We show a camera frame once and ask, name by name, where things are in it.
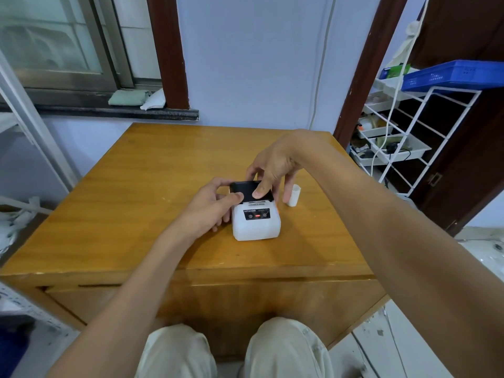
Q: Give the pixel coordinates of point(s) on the person's right thumb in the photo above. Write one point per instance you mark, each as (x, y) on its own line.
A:
(263, 186)

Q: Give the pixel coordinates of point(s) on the white metal frame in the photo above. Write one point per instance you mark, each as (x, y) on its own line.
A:
(35, 121)

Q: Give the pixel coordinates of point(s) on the brown wooden door frame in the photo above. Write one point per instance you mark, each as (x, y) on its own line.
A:
(366, 66)

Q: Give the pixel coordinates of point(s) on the brown wooden window post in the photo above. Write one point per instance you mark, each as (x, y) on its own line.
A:
(169, 51)

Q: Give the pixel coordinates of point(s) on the person's left forearm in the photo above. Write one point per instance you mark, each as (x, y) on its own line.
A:
(130, 307)

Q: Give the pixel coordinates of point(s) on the large white rack tray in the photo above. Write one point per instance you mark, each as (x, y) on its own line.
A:
(415, 147)

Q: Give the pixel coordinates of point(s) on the blue plastic basket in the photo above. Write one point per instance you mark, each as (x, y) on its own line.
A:
(452, 76)

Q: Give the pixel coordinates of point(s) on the green small box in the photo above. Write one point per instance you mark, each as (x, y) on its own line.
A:
(395, 71)

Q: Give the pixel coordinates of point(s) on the person's left thumb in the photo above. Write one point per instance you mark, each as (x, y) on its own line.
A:
(232, 198)

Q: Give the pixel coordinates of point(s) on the white plastic bag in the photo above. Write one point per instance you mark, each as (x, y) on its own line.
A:
(15, 224)

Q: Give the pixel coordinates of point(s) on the white crumpled cloth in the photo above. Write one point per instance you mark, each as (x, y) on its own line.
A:
(155, 101)

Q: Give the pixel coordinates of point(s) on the person's left leg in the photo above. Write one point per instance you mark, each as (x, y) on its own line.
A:
(177, 354)

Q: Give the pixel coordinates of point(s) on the white mini printer black lid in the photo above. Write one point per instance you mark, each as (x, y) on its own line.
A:
(256, 228)

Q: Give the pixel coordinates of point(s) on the brass door latch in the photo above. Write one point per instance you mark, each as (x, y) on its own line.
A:
(435, 179)

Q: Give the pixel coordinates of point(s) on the metal framed glass window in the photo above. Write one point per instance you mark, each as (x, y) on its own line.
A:
(51, 35)

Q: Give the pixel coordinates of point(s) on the brown wooden door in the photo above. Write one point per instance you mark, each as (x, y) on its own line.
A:
(468, 153)

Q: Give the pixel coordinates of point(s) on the small white rack tray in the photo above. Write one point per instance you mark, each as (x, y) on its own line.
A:
(374, 131)

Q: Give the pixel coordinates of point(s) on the dark stone window sill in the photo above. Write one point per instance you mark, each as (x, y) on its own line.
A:
(98, 112)

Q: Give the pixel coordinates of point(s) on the green folded cloth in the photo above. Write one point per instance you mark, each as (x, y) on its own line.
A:
(126, 98)

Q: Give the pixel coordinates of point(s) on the wooden desk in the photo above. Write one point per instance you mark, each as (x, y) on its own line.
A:
(137, 200)

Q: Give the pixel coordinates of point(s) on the white paper roll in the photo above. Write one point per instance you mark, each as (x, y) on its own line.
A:
(294, 196)

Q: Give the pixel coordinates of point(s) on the person's right forearm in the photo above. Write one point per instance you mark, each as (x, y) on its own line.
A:
(393, 240)

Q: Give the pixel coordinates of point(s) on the person's left hand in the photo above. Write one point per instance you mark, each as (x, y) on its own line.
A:
(197, 210)

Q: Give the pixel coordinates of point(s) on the person's right leg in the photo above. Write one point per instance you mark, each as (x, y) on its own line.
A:
(283, 350)

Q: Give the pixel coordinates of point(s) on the person's leg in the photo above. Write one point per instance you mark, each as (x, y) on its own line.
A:
(283, 350)
(177, 354)

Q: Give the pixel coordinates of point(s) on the person's right hand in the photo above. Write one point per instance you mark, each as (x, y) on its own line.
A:
(277, 161)

